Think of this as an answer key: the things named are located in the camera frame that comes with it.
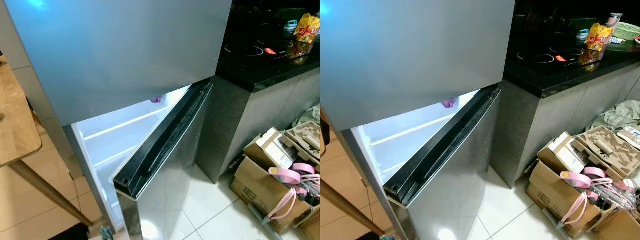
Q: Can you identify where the silver fridge compartment door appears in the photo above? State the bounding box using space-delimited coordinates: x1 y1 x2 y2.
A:
112 80 216 240
382 82 502 240

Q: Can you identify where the silver fridge cabinet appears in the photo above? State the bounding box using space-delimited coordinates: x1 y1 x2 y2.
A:
0 0 196 233
320 85 483 237

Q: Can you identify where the glass fridge shelf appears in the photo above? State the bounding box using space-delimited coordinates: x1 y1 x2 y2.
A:
367 107 468 147
372 132 451 173
80 105 173 141
87 130 166 171

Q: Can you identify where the grey green crumpled cloth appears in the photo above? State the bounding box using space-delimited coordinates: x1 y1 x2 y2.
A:
292 104 321 128
587 100 640 133

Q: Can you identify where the pink tape roll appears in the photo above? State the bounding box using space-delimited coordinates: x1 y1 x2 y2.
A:
291 162 316 176
560 171 592 190
582 166 607 180
268 166 302 186

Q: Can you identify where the open white-lined cardboard box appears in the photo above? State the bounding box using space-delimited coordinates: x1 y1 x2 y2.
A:
537 131 588 176
243 127 296 171

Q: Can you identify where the black induction cooktop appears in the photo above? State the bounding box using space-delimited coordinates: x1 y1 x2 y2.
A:
220 27 313 66
512 35 601 68

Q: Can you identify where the light wooden dining table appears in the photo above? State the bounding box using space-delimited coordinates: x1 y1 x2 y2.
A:
0 55 93 228
320 107 386 238

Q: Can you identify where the yellow red snack bag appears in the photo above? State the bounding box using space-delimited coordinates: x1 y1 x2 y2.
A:
293 13 321 44
586 22 614 52

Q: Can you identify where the large brown cardboard box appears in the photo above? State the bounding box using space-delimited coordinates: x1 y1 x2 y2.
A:
526 160 603 238
230 155 313 235

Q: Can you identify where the plain brown cardboard box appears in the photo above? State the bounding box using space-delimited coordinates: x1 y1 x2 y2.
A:
295 207 321 240
592 210 640 240

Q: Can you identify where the silver freezer door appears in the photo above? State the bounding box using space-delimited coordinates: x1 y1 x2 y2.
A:
320 0 516 132
4 0 233 127

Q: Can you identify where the black carpet floor mat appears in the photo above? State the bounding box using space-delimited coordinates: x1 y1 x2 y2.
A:
50 222 91 240

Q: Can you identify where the white labelled parcel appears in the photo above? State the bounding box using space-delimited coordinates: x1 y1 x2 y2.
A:
617 125 640 148

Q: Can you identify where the green plastic basket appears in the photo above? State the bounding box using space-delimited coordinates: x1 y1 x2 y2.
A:
612 22 640 41

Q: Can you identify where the pink white cable bundle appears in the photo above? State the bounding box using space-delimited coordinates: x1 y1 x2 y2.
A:
300 172 321 206
590 177 638 211

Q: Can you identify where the pink strap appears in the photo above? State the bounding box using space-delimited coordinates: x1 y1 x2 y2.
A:
561 192 588 226
267 187 298 223

